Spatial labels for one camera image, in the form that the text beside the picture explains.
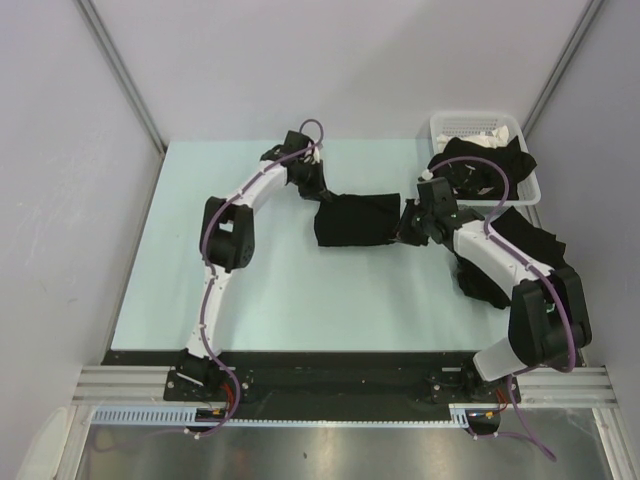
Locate black t shirt blue logo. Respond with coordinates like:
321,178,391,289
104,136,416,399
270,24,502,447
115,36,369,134
309,192,401,248

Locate white plastic laundry basket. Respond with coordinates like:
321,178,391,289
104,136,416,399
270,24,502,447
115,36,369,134
430,111,541,207

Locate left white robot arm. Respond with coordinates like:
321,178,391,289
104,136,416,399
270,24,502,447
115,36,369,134
175,130,330,400

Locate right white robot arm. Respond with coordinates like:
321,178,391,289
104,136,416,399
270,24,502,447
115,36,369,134
396,178,592,401

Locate black shirts in basket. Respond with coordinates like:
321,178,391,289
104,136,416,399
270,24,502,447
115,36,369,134
428,137,537,200

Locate folded black shirt stack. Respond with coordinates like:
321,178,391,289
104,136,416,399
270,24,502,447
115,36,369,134
451,208,567,309

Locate white cloth in basket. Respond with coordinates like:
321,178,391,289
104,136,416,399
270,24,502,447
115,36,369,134
436,125,510,153

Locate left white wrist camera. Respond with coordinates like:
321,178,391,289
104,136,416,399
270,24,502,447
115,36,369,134
304,148,321,164

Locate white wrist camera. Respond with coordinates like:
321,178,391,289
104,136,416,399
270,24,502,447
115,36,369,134
304,148,321,164
421,169,435,181

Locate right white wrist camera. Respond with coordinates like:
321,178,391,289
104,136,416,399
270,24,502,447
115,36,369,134
421,169,435,181

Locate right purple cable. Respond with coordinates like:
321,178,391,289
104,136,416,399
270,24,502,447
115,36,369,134
424,155,579,462

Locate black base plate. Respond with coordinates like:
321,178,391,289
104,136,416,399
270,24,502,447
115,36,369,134
102,350,532,433

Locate aluminium rail right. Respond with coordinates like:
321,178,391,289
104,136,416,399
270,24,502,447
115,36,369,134
502,142,621,480

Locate right aluminium frame post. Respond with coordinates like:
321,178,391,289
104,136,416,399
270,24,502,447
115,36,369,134
521,0,608,143

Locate aluminium frame post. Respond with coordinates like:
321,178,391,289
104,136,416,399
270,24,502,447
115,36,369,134
74,0,167,154
521,0,608,143

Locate left aluminium frame post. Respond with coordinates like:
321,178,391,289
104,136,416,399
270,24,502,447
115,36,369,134
74,0,167,154

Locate slotted cable duct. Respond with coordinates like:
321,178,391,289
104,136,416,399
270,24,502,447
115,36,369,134
92,402,501,430

